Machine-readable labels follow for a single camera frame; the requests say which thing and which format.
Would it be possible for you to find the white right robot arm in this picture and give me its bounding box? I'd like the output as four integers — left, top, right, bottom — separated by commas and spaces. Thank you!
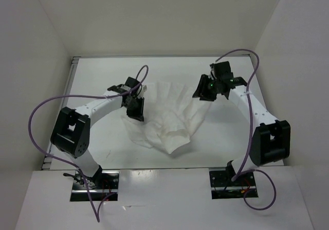
193, 74, 291, 185

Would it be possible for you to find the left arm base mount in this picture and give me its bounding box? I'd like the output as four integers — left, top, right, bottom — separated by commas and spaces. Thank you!
63, 170, 120, 202

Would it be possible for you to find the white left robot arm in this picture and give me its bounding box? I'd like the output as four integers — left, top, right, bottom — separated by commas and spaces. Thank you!
50, 77, 147, 189

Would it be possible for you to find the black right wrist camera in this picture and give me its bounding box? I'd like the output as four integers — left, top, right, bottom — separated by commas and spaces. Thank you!
210, 61, 233, 81

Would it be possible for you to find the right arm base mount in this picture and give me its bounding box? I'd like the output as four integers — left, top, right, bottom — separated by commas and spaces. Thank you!
209, 168, 258, 200

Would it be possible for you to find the white skirt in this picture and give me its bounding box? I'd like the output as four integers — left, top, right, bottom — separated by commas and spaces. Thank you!
121, 82, 211, 154

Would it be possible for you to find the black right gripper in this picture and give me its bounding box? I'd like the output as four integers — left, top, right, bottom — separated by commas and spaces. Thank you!
192, 74, 221, 101

